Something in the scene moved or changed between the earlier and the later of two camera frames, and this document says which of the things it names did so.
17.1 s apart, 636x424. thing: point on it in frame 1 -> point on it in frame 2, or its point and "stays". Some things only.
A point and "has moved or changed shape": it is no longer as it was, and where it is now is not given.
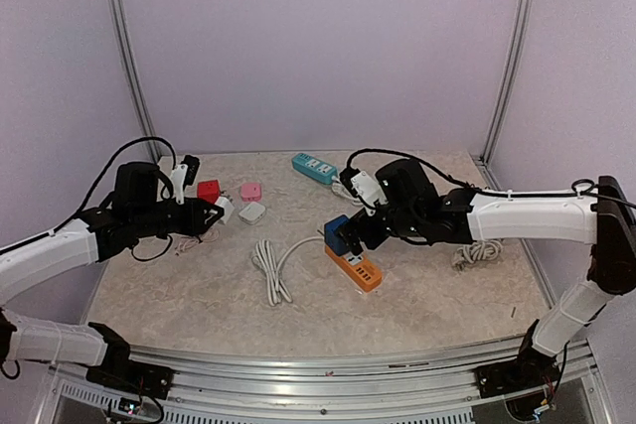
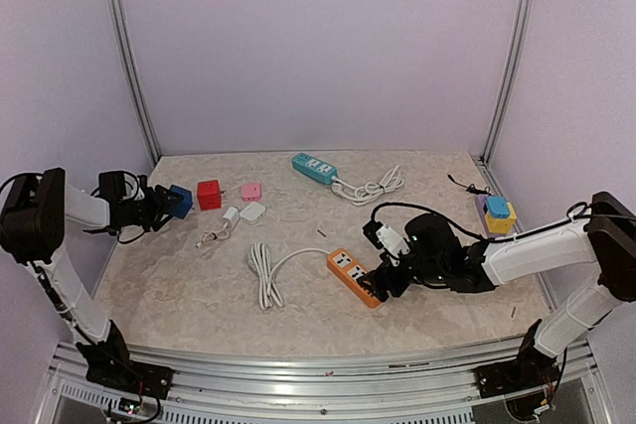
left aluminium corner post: (129, 43) stays
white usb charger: (228, 207) -> (231, 218)
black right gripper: (359, 221) -> (380, 287)
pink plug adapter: (251, 192) stays
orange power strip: (360, 268) has moved or changed shape
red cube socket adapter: (209, 191) stays
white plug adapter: (252, 212) stays
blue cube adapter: (332, 239) has moved or changed shape
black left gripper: (195, 223) -> (159, 204)
